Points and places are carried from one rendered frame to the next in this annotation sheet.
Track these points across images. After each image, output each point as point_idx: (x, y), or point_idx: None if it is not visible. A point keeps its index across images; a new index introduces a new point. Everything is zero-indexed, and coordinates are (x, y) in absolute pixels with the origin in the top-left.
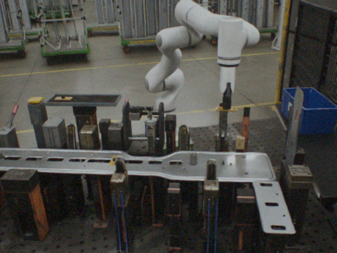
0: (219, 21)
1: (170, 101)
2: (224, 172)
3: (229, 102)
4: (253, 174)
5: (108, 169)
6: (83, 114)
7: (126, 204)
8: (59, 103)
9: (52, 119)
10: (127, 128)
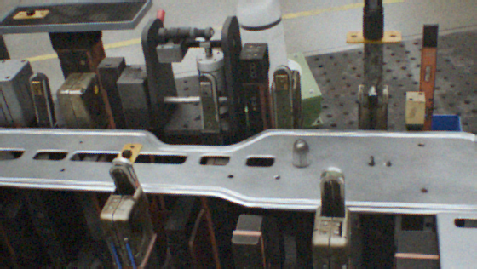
0: None
1: (267, 5)
2: (370, 187)
3: (379, 20)
4: (440, 193)
5: (108, 180)
6: (71, 48)
7: (142, 263)
8: (20, 28)
9: (5, 63)
10: (157, 78)
